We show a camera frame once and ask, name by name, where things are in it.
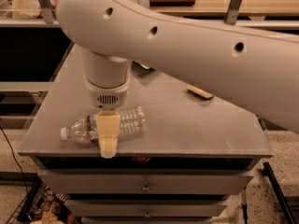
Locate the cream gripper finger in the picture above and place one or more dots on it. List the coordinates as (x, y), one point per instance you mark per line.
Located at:
(108, 126)

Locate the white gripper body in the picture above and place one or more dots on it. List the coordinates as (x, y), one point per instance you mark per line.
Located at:
(107, 97)

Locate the clear plastic water bottle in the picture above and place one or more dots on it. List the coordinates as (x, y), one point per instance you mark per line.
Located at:
(84, 130)

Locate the yellow sponge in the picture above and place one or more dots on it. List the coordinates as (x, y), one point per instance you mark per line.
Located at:
(199, 92)

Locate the white plastic bag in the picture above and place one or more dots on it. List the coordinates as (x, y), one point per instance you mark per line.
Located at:
(32, 9)

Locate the grey drawer cabinet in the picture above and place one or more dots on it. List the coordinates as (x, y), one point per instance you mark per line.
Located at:
(192, 156)

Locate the black metal stand leg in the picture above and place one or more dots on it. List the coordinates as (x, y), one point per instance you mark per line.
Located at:
(268, 171)

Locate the black wire basket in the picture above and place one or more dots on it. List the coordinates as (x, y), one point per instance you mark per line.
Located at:
(42, 206)

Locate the metal shelf rail frame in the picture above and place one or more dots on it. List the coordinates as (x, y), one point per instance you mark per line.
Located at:
(255, 10)

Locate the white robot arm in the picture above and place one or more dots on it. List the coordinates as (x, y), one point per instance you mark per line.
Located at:
(255, 69)

